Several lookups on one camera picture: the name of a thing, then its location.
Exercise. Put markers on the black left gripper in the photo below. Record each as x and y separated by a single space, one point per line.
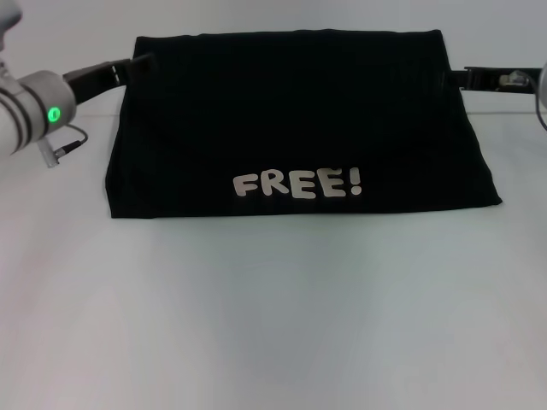
98 79

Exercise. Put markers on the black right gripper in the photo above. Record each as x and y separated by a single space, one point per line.
487 79

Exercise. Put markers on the black shirt with FREE print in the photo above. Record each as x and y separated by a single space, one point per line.
278 119

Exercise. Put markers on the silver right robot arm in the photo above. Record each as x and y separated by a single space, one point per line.
544 85

